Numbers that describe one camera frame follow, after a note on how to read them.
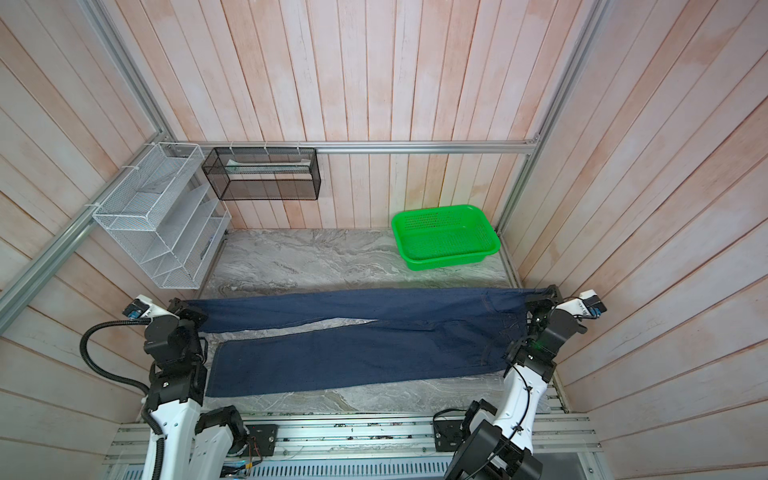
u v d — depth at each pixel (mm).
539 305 668
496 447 405
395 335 906
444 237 1189
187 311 636
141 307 581
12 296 512
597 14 686
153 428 470
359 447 732
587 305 602
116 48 718
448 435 741
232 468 699
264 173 1062
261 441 733
